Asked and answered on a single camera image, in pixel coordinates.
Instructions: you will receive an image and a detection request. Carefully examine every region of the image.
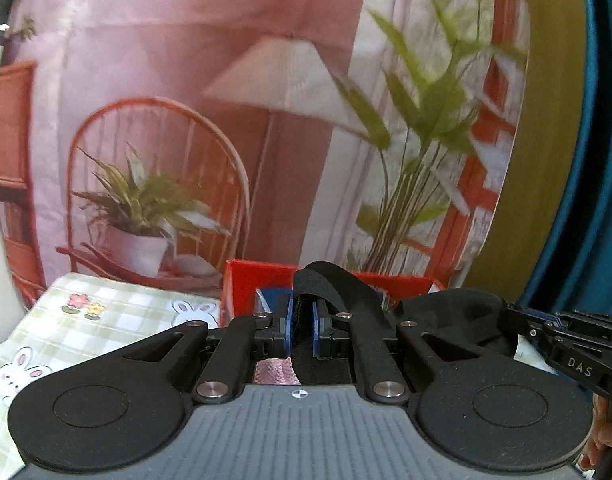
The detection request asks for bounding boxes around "black fabric strap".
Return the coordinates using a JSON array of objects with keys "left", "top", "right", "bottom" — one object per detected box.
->
[{"left": 287, "top": 260, "right": 525, "bottom": 386}]

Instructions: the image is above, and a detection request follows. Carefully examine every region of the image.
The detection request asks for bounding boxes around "printed room backdrop cloth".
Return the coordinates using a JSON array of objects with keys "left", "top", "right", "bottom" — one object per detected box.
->
[{"left": 0, "top": 0, "right": 530, "bottom": 306}]

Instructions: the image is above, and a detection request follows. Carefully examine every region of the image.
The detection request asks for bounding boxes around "right hand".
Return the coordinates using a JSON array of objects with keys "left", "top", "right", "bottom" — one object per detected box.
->
[{"left": 579, "top": 393, "right": 612, "bottom": 470}]

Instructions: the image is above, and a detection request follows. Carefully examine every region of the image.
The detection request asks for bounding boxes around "teal curtain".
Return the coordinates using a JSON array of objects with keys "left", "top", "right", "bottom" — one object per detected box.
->
[{"left": 521, "top": 0, "right": 612, "bottom": 314}]

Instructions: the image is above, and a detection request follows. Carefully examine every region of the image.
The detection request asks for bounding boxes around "red cardboard box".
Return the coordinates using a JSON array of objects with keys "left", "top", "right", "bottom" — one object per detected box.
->
[{"left": 219, "top": 260, "right": 445, "bottom": 326}]

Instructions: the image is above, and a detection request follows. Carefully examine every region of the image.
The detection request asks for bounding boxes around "checked tablecloth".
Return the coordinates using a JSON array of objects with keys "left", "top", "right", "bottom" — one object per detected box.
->
[{"left": 0, "top": 273, "right": 221, "bottom": 479}]

